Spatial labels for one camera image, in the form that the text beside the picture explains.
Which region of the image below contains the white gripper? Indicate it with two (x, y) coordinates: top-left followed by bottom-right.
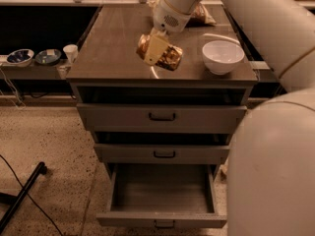
(144, 0), (190, 65)

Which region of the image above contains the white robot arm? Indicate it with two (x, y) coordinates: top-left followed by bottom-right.
(154, 0), (315, 236)

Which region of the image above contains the top grey drawer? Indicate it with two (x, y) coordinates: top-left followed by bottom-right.
(77, 103), (246, 134)

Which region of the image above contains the grey drawer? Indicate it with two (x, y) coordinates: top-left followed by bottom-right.
(96, 163), (226, 229)
(94, 144), (229, 164)
(77, 103), (246, 134)

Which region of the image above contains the grey drawer cabinet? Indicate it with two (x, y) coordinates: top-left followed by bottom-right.
(65, 3), (259, 230)

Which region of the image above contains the middle grey drawer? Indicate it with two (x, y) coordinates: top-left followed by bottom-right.
(94, 144), (229, 164)

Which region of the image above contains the bottom grey drawer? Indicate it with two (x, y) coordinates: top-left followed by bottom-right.
(96, 163), (226, 229)

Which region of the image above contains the brown chip bag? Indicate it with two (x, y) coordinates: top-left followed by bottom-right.
(187, 3), (216, 27)

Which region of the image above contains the white ceramic bowl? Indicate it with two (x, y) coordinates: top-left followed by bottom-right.
(202, 40), (245, 75)

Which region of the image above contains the white paper cup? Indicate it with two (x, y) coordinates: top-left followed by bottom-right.
(63, 44), (78, 64)

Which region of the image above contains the blue dark bowl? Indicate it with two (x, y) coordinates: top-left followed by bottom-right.
(35, 49), (61, 66)

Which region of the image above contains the blue white bowl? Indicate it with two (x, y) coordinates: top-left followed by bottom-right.
(6, 49), (34, 67)

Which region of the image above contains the black stand leg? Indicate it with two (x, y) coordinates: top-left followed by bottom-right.
(0, 162), (47, 234)

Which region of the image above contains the white hanging cable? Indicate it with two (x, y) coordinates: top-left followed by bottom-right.
(0, 66), (27, 109)

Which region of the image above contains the black floor cable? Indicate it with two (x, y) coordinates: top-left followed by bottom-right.
(0, 154), (64, 236)

